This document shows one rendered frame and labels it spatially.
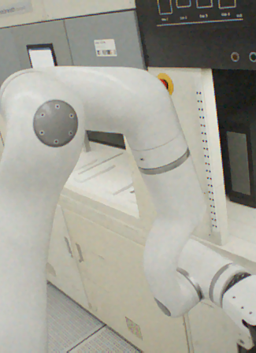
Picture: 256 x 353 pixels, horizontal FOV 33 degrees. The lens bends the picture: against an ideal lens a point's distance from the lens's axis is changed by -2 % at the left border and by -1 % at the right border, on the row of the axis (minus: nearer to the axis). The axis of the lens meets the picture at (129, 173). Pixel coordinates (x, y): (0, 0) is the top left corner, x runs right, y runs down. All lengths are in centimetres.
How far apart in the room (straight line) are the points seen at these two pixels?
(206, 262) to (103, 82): 38
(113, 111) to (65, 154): 13
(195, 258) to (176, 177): 20
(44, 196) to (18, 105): 14
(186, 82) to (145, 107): 53
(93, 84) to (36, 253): 26
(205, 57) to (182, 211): 48
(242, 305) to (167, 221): 19
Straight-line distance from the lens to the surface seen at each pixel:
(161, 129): 66
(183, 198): 72
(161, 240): 76
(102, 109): 65
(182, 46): 114
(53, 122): 53
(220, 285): 79
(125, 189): 182
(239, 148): 144
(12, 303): 68
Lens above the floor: 162
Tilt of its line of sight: 23 degrees down
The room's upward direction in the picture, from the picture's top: 11 degrees counter-clockwise
